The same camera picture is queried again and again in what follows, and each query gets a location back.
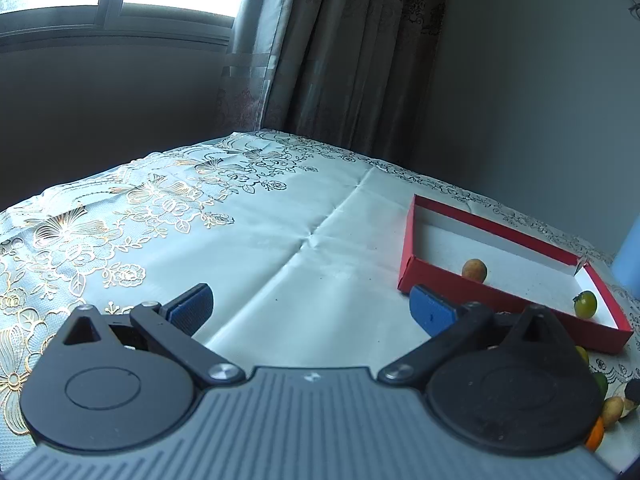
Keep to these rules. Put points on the green yellow tangerine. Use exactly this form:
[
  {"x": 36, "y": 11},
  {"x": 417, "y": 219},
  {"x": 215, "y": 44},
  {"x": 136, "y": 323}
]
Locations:
[{"x": 586, "y": 305}]

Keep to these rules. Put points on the yellow oval fruit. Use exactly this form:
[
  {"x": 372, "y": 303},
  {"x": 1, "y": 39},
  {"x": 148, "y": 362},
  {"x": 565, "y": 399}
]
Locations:
[{"x": 612, "y": 411}]

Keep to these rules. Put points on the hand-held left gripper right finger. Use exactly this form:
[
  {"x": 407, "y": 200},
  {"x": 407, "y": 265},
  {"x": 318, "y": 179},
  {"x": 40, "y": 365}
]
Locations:
[{"x": 429, "y": 310}]

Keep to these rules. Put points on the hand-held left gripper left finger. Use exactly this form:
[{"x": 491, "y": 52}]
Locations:
[{"x": 192, "y": 305}]

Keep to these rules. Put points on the green fruit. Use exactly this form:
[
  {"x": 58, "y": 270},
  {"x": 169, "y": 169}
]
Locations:
[{"x": 600, "y": 385}]

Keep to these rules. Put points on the light blue container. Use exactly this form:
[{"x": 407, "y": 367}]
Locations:
[{"x": 628, "y": 255}]

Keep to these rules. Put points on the floral gold print tablecloth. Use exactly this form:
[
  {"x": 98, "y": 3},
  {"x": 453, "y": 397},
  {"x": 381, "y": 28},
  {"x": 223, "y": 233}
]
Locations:
[{"x": 300, "y": 220}]

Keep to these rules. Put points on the patterned grey curtain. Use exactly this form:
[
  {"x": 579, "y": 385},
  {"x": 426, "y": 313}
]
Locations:
[{"x": 350, "y": 50}]

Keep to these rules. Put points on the small yellow fruit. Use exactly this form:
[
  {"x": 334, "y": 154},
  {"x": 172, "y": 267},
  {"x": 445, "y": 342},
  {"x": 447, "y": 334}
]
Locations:
[{"x": 583, "y": 355}]

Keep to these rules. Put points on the red cardboard box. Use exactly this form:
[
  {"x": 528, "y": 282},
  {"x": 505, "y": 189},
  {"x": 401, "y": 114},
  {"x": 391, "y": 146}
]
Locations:
[{"x": 430, "y": 274}]

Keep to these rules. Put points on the dark round fruit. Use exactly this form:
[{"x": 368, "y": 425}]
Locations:
[{"x": 633, "y": 391}]

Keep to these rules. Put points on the tan oval fruit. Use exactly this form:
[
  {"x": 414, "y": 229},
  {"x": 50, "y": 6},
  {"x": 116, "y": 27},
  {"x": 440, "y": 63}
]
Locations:
[{"x": 474, "y": 270}]

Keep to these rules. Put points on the orange tangerine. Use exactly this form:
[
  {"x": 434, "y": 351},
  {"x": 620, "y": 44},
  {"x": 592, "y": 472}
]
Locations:
[{"x": 595, "y": 435}]

